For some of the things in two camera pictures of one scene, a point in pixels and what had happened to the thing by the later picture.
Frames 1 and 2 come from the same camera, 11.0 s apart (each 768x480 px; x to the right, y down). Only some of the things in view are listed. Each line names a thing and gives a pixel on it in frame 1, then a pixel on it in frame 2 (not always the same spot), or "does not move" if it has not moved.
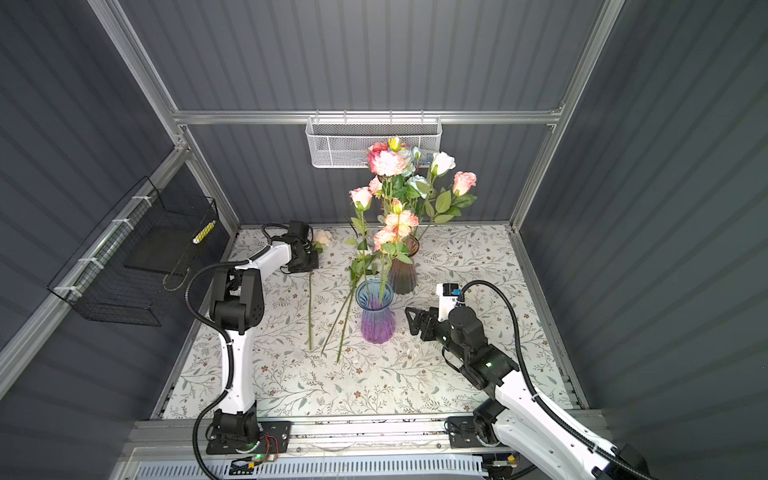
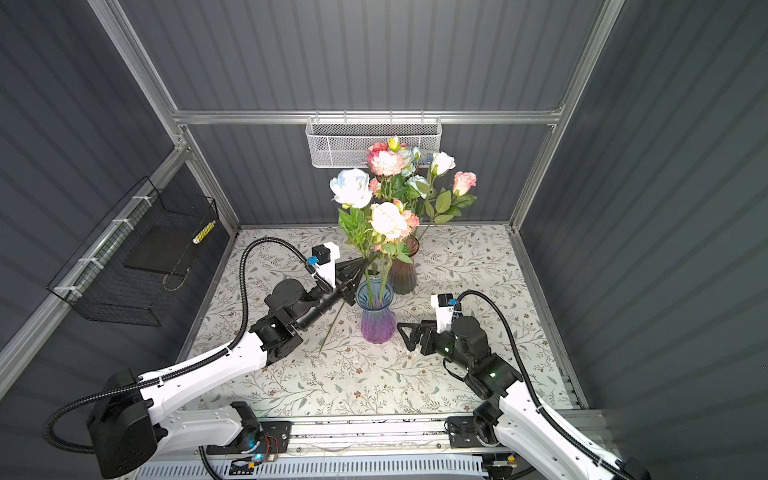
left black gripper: x=313 y=263 -> x=343 y=276
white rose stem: x=440 y=163 does not move
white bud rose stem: x=353 y=288 -> x=353 y=189
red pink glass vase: x=402 y=276 does not move
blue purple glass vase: x=375 y=296 does not move
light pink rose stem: x=447 y=207 does not move
